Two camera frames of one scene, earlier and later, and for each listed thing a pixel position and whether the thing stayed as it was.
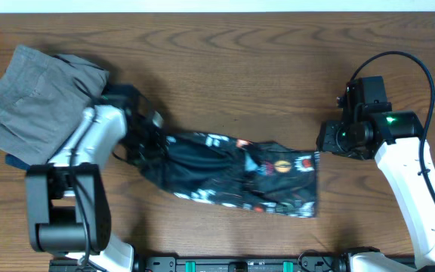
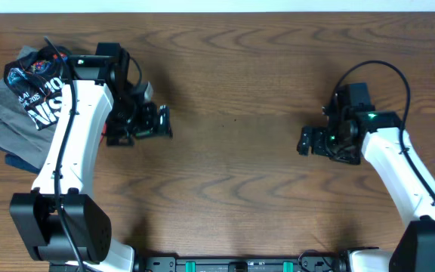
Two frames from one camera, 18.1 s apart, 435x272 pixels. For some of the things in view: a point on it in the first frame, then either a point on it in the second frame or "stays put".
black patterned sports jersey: x=218 y=168 to x=35 y=79
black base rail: x=239 y=264 stays put
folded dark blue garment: x=15 y=162 stays put
